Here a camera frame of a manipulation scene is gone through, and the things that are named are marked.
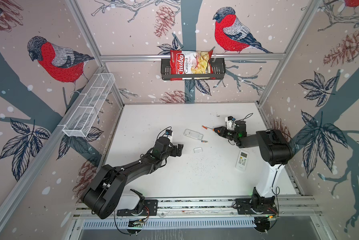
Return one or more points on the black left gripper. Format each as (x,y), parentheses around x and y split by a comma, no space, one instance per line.
(179,150)

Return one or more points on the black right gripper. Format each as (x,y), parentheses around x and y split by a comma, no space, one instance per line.
(222,131)

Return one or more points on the white remote control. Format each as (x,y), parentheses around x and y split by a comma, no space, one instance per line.
(193,134)

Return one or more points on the white air conditioner remote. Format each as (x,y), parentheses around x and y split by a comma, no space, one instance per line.
(242,160)

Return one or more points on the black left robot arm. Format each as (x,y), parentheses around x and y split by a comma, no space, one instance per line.
(104,192)

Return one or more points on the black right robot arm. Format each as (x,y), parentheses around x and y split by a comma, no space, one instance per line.
(274,149)

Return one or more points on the red cassava chips bag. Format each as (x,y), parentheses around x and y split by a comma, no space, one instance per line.
(190,62)

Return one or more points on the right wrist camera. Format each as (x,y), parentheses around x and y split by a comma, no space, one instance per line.
(229,122)

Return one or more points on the black wire basket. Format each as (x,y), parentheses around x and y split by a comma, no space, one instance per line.
(217,65)

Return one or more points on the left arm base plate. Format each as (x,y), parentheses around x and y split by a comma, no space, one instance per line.
(144,208)

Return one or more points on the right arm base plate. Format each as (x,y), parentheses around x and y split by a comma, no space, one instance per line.
(264,206)

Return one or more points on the white mesh wall shelf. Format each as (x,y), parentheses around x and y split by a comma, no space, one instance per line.
(85,114)

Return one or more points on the aluminium mounting rail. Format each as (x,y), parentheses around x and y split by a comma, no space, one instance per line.
(198,207)

